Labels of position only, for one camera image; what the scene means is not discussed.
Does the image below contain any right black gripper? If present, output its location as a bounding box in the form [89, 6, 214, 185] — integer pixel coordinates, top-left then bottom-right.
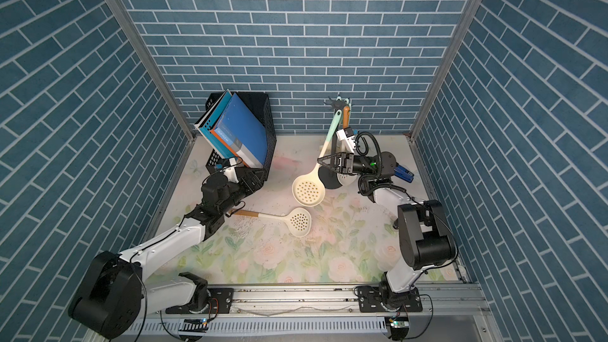
[320, 158, 375, 181]

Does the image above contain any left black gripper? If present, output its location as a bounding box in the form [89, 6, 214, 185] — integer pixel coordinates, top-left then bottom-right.
[217, 168, 267, 216]

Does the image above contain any dark grey utensil rack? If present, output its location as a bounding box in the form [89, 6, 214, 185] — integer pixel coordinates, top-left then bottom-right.
[319, 95, 356, 189]

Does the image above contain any diagonal mint handled skimmer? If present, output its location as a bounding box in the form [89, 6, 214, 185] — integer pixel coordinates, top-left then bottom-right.
[292, 110, 342, 207]

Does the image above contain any wooden handled white spoon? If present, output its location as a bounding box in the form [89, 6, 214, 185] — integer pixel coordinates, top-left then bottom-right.
[342, 105, 351, 128]

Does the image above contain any wooden handled cream skimmer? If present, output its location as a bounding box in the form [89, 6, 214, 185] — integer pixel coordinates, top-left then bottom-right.
[234, 207, 312, 238]

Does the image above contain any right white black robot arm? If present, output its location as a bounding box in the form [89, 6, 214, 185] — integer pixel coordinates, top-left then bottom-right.
[318, 151, 459, 311]

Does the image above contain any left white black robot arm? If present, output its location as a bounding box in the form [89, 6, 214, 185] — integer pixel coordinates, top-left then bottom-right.
[67, 168, 268, 340]

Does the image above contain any orange book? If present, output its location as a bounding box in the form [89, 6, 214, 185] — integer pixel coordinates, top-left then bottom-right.
[211, 128, 240, 158]

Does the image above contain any blue black stapler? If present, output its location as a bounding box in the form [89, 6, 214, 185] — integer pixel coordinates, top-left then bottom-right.
[394, 164, 415, 183]

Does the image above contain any blue book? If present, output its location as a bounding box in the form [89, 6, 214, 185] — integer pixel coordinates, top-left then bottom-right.
[215, 94, 268, 169]

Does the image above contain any teal notebook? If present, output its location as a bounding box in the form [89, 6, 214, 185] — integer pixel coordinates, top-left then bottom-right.
[195, 91, 234, 158]

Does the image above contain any black perforated file basket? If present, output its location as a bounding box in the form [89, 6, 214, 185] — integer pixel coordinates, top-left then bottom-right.
[225, 91, 276, 181]

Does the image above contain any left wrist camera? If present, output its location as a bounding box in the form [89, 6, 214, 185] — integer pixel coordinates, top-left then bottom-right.
[214, 161, 238, 177]

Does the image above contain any aluminium front rail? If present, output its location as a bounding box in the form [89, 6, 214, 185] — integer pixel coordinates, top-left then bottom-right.
[117, 283, 502, 341]

